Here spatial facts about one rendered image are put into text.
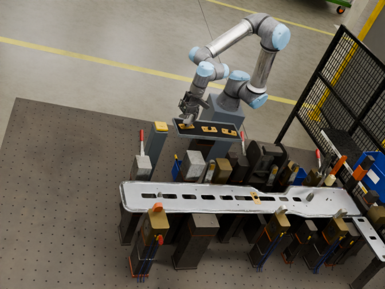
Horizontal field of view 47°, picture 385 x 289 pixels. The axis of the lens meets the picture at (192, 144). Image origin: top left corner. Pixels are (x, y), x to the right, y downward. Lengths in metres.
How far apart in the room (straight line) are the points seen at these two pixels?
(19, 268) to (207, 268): 0.88
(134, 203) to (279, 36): 1.08
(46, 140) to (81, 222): 0.62
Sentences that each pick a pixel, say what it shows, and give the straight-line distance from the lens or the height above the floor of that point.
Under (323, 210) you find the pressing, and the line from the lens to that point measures 2.51.
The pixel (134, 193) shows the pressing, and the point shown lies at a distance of 2.05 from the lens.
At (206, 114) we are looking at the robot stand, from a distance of 2.75.
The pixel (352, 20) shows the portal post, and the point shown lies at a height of 0.26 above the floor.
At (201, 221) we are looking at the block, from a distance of 2.01.
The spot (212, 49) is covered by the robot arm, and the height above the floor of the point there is 1.55.
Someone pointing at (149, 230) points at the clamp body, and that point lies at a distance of 1.90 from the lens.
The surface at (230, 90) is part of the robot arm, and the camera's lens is 2.63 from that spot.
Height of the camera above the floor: 2.44
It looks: 36 degrees down
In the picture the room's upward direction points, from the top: 23 degrees clockwise
